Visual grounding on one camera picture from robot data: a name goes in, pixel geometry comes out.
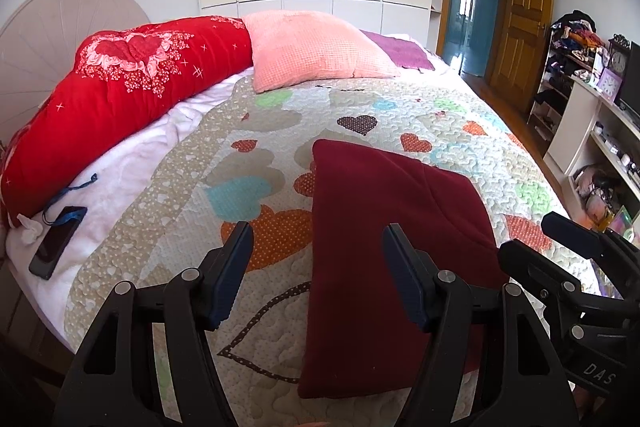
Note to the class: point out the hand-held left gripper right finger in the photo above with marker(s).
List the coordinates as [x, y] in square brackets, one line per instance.
[406, 279]

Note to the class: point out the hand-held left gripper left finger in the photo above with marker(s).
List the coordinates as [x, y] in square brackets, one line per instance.
[232, 277]

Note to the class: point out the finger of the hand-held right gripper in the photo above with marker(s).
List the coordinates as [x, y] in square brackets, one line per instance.
[535, 267]
[575, 232]

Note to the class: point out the dark red garment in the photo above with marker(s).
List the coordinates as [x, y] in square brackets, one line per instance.
[360, 217]

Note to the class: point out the pile of clothes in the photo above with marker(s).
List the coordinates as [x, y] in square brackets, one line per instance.
[575, 32]

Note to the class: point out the colourful box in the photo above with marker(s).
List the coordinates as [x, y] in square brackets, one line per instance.
[622, 221]

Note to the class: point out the pink bag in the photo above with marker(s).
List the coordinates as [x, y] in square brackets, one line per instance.
[587, 179]

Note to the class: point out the heart print quilt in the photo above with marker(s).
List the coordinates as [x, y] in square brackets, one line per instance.
[200, 167]

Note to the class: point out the white shelf unit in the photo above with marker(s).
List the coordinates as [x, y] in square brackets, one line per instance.
[580, 117]

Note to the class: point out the white bed sheet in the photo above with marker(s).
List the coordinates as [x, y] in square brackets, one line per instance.
[125, 172]

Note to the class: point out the black television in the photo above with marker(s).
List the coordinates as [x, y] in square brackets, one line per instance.
[632, 77]

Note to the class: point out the dark table clock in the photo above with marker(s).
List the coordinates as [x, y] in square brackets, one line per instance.
[619, 62]

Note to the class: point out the black smartphone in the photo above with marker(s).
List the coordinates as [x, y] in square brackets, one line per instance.
[55, 244]

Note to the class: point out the white crumpled tissue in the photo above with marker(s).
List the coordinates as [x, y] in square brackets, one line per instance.
[29, 229]

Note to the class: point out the red floral duvet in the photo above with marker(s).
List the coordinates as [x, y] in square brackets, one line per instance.
[100, 107]

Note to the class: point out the wooden door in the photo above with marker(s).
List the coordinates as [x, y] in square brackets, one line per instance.
[522, 17]

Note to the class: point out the purple cloth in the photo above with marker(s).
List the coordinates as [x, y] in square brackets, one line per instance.
[405, 52]

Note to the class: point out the pink pillow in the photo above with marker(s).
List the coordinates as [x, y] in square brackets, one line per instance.
[310, 47]

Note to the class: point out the white round headboard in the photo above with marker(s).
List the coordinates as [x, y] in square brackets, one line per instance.
[50, 12]

